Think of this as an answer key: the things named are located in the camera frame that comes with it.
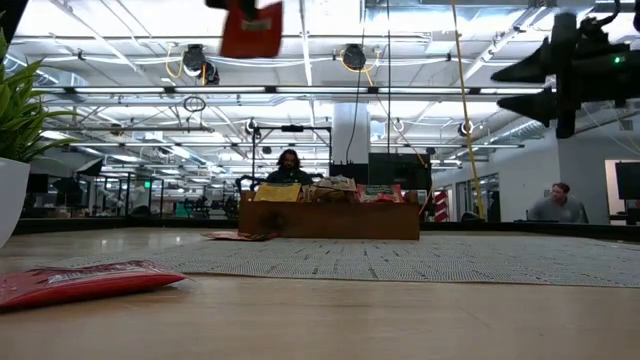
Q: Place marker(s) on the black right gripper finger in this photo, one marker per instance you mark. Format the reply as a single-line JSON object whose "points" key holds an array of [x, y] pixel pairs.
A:
{"points": [[537, 67], [537, 105]]}

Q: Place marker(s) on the red strawberry tea packet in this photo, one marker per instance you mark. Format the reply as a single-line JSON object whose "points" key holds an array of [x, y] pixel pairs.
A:
{"points": [[75, 290], [250, 42], [235, 236], [380, 194]]}

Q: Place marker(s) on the yellow tea packet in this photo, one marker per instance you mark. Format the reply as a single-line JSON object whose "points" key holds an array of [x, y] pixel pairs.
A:
{"points": [[277, 193]]}

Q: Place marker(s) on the beige tea packet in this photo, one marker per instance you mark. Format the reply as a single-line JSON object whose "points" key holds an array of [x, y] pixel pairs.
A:
{"points": [[327, 192]]}

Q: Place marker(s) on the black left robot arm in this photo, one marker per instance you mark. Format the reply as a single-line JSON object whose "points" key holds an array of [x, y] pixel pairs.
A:
{"points": [[7, 12]]}

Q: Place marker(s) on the wooden three-compartment tea box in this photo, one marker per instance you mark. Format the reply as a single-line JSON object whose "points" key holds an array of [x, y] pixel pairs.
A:
{"points": [[330, 222]]}

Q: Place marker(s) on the long ceiling light strip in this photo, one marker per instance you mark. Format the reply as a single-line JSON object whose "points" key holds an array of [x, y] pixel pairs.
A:
{"points": [[220, 90]]}

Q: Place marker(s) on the person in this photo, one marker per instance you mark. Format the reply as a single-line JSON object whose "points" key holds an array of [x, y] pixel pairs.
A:
{"points": [[289, 172], [557, 210]]}

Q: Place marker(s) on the black monitor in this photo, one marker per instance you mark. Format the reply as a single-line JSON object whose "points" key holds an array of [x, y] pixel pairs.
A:
{"points": [[627, 180], [400, 170]]}

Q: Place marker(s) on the red white striped object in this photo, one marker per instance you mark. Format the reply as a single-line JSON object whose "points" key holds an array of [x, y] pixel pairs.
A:
{"points": [[441, 207]]}

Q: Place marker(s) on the black cabinet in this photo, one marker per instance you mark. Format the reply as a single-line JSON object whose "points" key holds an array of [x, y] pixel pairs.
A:
{"points": [[348, 172]]}

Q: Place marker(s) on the grey woven placemat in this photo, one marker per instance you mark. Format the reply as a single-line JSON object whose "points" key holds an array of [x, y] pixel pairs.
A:
{"points": [[400, 260]]}

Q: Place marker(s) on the green plant in white pot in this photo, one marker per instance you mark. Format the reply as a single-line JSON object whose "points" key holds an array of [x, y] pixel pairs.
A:
{"points": [[12, 200]]}

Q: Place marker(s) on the black metal rig frame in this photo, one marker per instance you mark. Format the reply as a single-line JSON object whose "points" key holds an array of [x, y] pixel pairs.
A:
{"points": [[292, 129]]}

